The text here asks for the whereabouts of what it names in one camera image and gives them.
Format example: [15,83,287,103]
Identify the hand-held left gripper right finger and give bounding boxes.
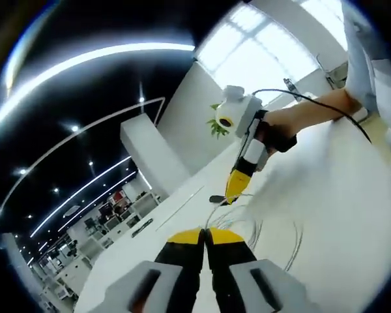
[205,228,317,313]

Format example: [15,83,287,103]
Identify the person's right hand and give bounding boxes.
[256,110,298,157]

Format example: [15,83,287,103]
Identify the green plant in white pot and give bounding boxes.
[205,103,235,140]

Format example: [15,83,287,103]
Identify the black flat packet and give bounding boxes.
[132,220,154,234]

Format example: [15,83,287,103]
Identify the person's light blue shirt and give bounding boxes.
[341,0,391,138]

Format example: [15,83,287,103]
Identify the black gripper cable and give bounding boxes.
[251,88,374,146]

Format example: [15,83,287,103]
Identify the straight ceiling light strips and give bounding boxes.
[3,155,138,241]

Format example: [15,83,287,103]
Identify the white wired earphones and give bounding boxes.
[203,192,306,275]

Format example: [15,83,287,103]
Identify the white desktop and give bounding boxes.
[73,117,391,313]

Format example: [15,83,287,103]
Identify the group of white office chairs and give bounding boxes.
[81,192,157,261]

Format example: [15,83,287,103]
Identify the round ceiling spotlights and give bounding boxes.
[0,94,147,222]

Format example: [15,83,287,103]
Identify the curved ceiling light strip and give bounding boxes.
[0,42,196,138]

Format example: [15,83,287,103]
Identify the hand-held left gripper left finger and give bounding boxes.
[99,228,205,313]

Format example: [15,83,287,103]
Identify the large bright window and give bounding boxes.
[195,0,349,89]

